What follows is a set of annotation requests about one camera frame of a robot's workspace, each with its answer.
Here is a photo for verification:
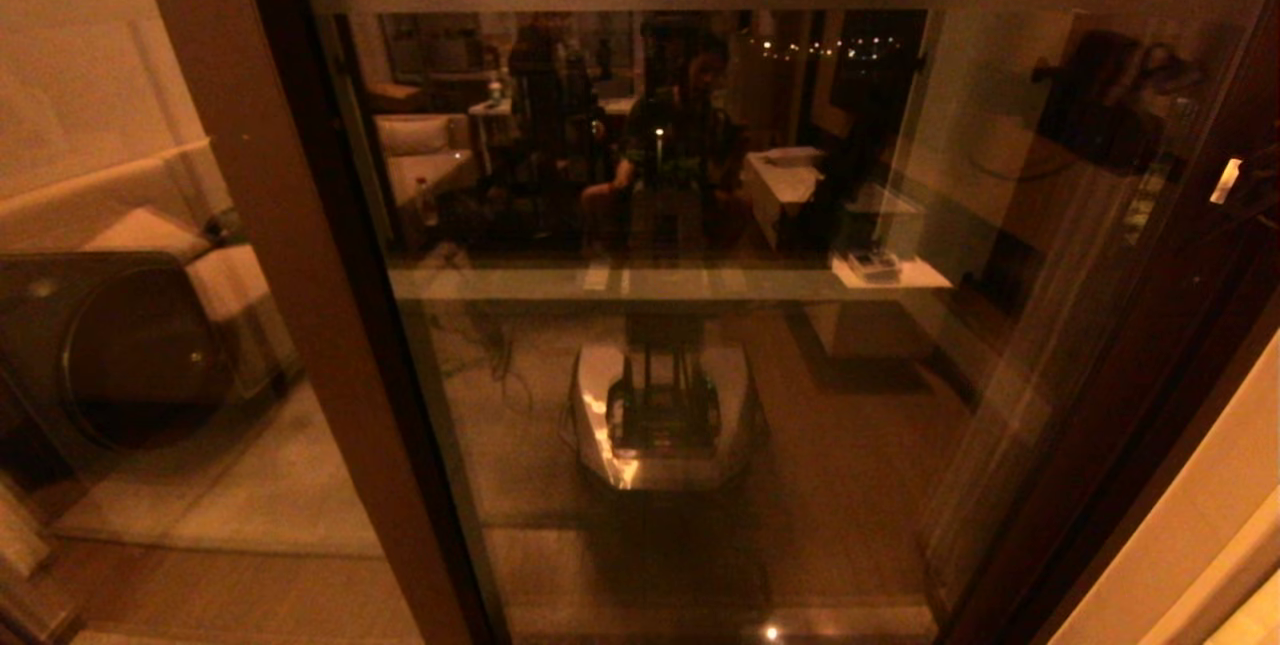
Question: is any dark brown door jamb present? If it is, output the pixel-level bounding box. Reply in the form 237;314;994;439
1030;285;1280;645

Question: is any grey sofa with light cushions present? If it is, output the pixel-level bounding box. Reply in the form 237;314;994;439
0;140;299;406

